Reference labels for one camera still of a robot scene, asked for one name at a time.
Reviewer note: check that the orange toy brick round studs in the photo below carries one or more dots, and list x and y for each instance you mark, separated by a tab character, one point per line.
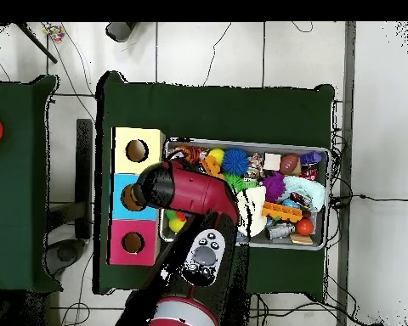
212	165

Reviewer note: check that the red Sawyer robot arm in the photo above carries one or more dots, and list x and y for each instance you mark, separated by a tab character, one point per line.
190	190

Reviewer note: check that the wooden box three holes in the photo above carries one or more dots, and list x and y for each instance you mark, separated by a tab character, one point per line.
153	146

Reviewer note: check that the clear shallow mesh bin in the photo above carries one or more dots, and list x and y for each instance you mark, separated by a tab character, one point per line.
251	242

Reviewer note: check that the green spiky ball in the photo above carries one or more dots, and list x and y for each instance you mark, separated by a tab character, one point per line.
235	182

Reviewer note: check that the blue spiky ball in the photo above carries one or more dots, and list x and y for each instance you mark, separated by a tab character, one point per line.
235	161

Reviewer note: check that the yellow green ball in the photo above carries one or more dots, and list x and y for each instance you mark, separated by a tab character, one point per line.
177	223

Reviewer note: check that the cream knitted cloth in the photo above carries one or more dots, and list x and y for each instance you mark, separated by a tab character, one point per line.
253	210

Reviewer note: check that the purple spiky ball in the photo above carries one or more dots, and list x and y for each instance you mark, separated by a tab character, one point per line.
274	187

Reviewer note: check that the long flat orange toy brick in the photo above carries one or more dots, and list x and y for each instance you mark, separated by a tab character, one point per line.
282	212

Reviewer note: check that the brown toy football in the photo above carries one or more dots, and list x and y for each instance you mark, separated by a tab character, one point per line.
290	163

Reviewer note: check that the light blue cloth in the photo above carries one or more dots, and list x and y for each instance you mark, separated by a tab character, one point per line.
306	190

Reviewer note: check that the black upright bar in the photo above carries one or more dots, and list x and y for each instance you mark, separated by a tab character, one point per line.
84	176

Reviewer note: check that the grey round base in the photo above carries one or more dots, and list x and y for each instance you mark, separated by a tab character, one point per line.
66	252

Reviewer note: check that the grey object on floor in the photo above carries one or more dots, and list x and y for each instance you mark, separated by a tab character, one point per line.
120	30

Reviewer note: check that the dark green side table cloth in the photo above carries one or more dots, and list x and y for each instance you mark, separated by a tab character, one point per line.
17	204

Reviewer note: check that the small colourful item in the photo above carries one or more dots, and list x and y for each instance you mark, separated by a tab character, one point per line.
54	31

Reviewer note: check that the black stick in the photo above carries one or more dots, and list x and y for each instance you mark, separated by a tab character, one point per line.
34	41

